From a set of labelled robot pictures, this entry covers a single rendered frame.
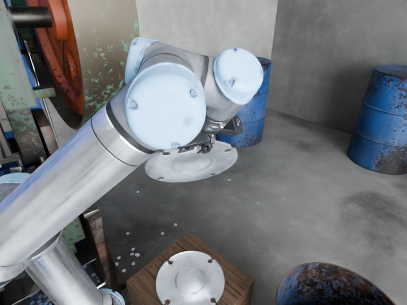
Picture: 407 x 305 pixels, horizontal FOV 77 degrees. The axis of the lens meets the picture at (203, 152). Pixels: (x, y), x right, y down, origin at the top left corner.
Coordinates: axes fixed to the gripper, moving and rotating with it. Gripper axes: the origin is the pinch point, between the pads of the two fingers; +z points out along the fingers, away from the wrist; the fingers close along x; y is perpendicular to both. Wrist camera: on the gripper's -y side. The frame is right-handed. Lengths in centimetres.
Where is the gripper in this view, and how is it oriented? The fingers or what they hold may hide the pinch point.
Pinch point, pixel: (193, 145)
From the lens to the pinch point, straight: 68.9
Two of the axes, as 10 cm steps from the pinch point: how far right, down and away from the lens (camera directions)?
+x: 2.9, 9.3, -2.1
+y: -9.1, 2.0, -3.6
